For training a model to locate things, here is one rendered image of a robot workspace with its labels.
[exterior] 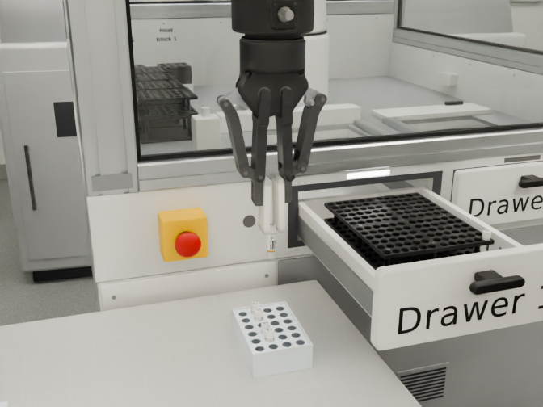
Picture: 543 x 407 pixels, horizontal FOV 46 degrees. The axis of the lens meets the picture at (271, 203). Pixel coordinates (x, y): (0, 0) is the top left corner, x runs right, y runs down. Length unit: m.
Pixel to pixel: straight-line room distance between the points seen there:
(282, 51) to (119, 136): 0.36
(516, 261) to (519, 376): 0.67
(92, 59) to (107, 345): 0.41
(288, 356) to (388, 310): 0.15
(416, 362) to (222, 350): 0.53
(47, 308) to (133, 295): 1.66
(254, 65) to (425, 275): 0.33
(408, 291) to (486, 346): 0.63
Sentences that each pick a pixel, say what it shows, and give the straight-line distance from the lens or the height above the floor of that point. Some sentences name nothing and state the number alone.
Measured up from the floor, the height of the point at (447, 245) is 0.90.
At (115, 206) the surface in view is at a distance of 1.02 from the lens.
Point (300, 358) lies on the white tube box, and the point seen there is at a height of 0.78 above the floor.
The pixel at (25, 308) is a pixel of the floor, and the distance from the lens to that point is 2.76.
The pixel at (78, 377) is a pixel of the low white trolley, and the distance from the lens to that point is 0.92.
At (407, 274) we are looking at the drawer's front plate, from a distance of 0.81.
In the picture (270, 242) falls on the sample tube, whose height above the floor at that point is 0.95.
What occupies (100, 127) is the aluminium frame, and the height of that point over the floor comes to 1.05.
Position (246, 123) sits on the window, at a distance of 1.04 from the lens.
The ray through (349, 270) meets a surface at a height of 0.87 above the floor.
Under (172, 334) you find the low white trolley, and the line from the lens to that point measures 0.99.
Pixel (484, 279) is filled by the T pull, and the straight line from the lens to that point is 0.84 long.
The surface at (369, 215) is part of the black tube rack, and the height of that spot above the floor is 0.90.
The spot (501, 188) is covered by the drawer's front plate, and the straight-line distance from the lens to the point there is 1.26.
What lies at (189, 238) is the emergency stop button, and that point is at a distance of 0.98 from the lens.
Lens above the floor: 1.27
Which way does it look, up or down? 20 degrees down
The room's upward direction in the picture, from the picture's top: straight up
